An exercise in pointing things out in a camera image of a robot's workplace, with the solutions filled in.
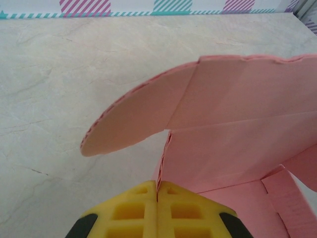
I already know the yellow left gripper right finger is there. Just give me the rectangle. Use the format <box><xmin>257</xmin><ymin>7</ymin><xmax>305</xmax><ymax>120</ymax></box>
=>
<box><xmin>157</xmin><ymin>180</ymin><xmax>251</xmax><ymax>238</ymax></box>

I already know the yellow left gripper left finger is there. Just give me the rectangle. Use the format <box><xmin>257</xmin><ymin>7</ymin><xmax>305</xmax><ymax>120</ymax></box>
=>
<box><xmin>65</xmin><ymin>180</ymin><xmax>158</xmax><ymax>238</ymax></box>

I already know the pink paper box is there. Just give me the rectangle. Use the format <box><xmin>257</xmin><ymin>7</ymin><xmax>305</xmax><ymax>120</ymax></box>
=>
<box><xmin>79</xmin><ymin>53</ymin><xmax>317</xmax><ymax>238</ymax></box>

